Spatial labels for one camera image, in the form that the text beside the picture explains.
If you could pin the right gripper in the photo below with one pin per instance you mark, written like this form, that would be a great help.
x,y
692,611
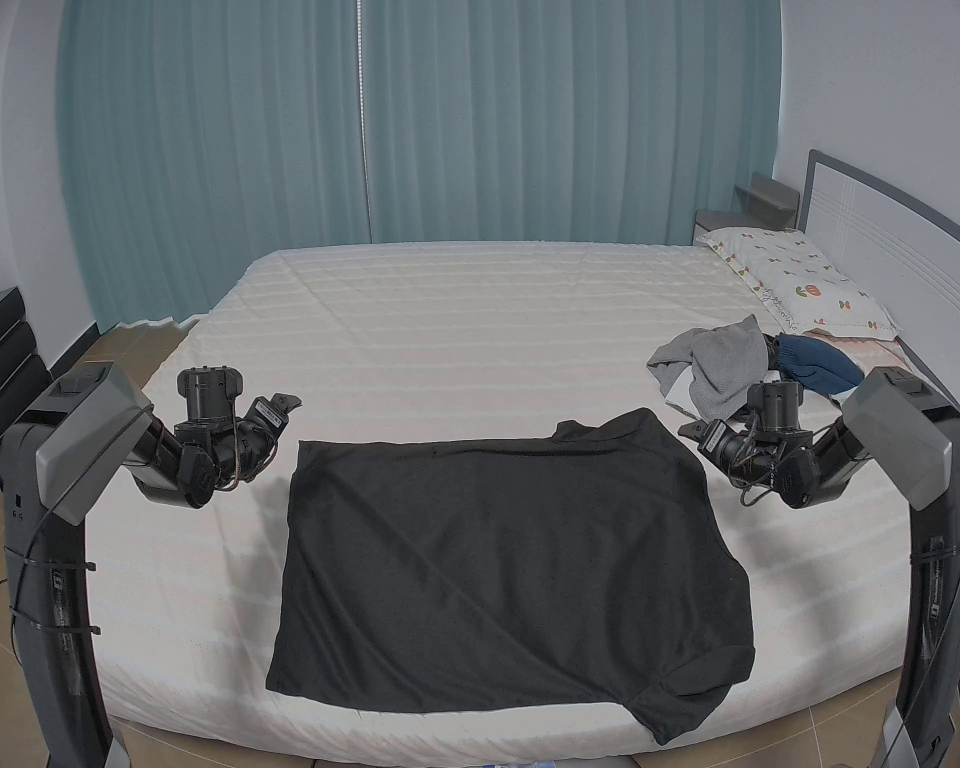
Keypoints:
x,y
727,446

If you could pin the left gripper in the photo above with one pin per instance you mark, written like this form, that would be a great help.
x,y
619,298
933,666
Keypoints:
x,y
259,450

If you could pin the black T-shirt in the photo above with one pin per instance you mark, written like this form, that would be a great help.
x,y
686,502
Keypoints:
x,y
487,562

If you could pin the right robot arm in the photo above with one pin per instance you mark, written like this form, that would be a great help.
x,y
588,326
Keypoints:
x,y
900,435

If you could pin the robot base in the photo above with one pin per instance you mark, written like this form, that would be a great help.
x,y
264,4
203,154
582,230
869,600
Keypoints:
x,y
517,766

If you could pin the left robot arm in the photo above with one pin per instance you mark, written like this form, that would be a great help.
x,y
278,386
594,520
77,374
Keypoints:
x,y
90,435

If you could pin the grey garment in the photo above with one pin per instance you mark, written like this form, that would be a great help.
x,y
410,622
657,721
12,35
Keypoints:
x,y
720,367

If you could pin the black garment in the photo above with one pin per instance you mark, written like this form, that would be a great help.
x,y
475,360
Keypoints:
x,y
772,352

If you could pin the dark blue garment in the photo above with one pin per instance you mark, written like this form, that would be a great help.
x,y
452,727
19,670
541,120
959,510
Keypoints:
x,y
817,364

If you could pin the bed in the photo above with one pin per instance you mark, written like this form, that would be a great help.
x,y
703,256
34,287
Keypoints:
x,y
450,337

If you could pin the white printed pillow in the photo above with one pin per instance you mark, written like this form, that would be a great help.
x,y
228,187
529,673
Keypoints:
x,y
810,285

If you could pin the pale pink pillow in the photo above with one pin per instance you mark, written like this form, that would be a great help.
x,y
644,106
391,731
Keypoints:
x,y
862,339

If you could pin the grey bedside table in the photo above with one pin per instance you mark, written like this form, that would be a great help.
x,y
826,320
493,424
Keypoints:
x,y
765,195

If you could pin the blue-green curtain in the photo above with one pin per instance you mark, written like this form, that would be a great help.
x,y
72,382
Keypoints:
x,y
562,112
210,150

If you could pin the black chest of drawers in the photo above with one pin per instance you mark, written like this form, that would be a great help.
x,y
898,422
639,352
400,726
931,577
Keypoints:
x,y
19,352

